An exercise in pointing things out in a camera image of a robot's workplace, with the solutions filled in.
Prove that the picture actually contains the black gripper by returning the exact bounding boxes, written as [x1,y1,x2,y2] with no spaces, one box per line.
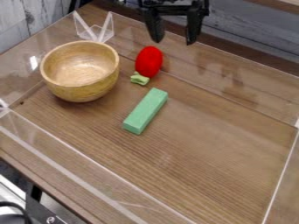
[137,0,210,45]

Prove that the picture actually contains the brown wooden bowl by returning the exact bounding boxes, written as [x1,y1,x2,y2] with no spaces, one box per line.
[39,41,118,102]

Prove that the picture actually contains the green rectangular block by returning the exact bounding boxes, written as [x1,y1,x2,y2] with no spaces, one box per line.
[122,87,168,135]

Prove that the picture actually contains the red toy fruit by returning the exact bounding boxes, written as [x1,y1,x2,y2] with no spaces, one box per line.
[134,45,164,78]

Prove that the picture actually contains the small green toy piece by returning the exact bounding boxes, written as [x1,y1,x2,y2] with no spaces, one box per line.
[130,72,149,86]

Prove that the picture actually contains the clear acrylic corner bracket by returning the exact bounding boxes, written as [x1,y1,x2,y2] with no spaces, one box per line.
[71,11,114,43]

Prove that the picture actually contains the clear acrylic tray wall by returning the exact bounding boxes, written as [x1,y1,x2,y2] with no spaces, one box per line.
[0,99,194,224]

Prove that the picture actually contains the black table leg bracket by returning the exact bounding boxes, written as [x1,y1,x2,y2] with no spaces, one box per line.
[25,185,67,224]

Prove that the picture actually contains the black cable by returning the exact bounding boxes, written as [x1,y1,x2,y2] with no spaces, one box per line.
[0,200,33,224]

